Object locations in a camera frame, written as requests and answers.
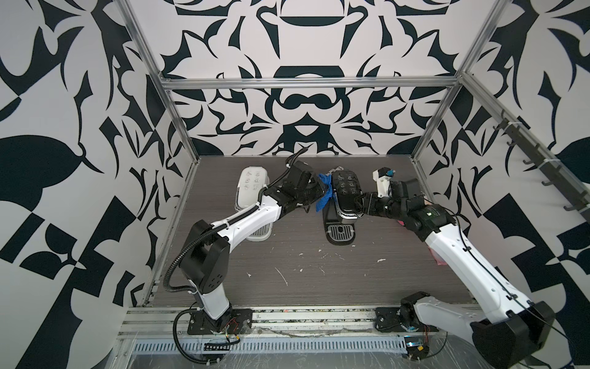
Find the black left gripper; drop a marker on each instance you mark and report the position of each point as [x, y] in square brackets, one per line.
[318, 189]

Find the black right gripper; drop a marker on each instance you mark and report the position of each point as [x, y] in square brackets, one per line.
[369, 201]

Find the blue cleaning cloth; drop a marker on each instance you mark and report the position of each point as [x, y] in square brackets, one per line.
[326, 180]

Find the black coffee machine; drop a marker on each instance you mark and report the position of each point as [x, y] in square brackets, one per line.
[341, 213]

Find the white coffee machine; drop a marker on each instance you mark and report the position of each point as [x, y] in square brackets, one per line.
[251, 181]

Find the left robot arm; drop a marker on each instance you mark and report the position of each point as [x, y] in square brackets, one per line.
[201, 266]

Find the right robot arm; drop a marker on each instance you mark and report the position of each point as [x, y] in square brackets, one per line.
[507, 328]

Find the pink alarm clock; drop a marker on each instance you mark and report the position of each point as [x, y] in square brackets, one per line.
[438, 258]

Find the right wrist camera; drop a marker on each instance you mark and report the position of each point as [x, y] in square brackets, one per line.
[383, 177]

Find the wall hook rail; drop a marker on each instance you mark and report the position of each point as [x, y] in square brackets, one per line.
[539, 157]

